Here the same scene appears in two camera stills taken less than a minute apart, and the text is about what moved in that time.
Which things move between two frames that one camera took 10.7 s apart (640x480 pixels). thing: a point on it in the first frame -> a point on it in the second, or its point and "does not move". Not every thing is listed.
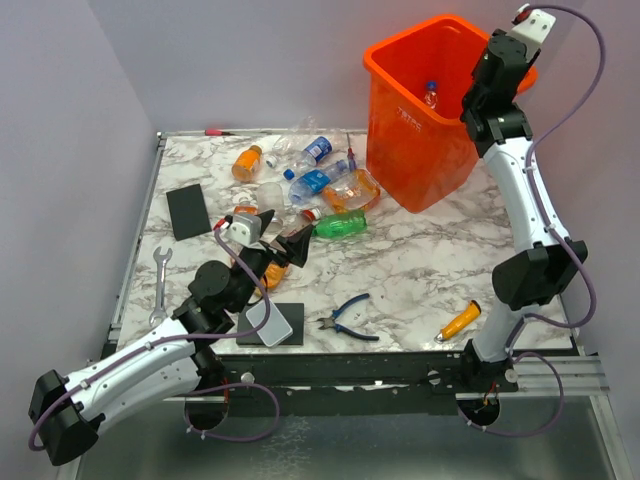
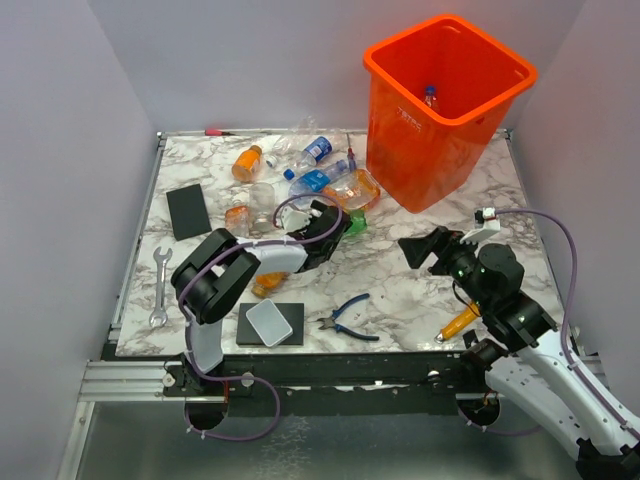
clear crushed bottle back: [294, 141] does not move
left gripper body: [258, 259] -> [305, 229]
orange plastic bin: [418, 149] does not move
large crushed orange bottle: [355, 191] does not move
